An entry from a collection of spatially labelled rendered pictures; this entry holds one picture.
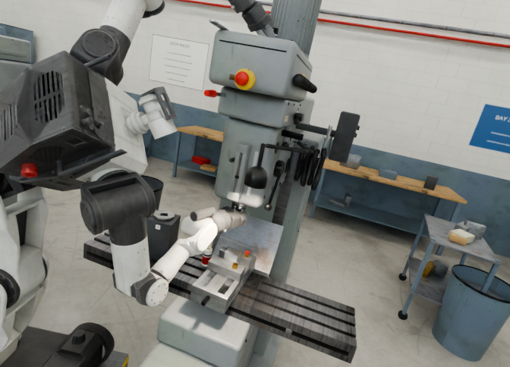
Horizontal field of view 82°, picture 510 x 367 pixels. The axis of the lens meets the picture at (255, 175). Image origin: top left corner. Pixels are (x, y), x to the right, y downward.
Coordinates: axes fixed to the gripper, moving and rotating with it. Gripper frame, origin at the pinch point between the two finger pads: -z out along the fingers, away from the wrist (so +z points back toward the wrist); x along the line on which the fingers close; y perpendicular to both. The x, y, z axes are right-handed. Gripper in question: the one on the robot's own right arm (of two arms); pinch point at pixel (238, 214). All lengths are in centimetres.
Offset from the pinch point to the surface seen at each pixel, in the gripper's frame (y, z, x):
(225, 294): 24.8, 15.5, -11.5
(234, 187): -15.3, 12.5, -4.0
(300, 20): -80, -16, 1
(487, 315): 74, -176, -127
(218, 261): 20.7, 6.1, 1.1
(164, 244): 23.1, 12.8, 27.3
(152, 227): 16.4, 15.9, 33.0
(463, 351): 114, -179, -124
